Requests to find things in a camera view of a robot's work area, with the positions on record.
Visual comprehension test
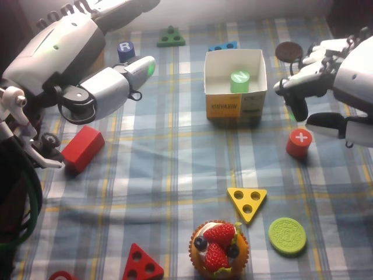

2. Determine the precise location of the plaid blue tablecloth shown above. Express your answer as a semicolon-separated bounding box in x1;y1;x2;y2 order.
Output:
11;17;373;280

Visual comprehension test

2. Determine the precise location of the chocolate sandwich cookie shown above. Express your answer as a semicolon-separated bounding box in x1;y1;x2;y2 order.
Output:
275;41;305;63

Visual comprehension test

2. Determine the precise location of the toy strawberry fruit tart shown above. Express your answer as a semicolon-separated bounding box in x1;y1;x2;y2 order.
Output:
188;220;250;277

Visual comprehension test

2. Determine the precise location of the red rectangular block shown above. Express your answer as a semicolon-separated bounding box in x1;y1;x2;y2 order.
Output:
61;125;106;176

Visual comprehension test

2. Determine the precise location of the yellow triangle block with holes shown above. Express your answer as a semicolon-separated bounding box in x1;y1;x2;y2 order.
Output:
226;187;268;225

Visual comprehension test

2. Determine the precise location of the green cylinder with letter N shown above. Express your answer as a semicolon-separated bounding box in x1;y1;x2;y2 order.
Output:
230;69;252;95

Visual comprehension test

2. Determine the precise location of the red triangle block with holes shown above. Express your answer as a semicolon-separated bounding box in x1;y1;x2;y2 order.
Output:
122;243;165;280

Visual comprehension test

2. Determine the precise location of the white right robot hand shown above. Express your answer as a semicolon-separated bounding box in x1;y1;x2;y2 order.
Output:
273;27;373;146

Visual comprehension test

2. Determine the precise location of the white paper box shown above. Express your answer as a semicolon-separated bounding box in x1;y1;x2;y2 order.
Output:
203;48;269;121

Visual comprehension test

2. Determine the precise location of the red cylinder with letter O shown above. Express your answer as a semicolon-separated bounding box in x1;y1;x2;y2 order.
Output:
47;270;78;280

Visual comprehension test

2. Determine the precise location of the green sandwich cookie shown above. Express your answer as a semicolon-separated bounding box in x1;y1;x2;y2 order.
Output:
268;217;308;257

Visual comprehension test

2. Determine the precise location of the green triangle block with holes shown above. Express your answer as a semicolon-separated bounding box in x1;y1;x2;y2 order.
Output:
156;25;187;48

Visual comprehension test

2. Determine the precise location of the green cable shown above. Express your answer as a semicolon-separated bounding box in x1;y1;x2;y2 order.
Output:
0;162;44;253

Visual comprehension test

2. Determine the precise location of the blue round letter block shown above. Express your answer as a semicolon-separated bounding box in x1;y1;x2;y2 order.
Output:
117;40;136;64

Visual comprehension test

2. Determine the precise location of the blue triangle block with holes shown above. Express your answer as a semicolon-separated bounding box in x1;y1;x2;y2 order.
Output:
207;40;238;53

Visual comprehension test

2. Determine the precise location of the red round disc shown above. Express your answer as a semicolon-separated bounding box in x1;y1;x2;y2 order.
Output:
285;128;314;160

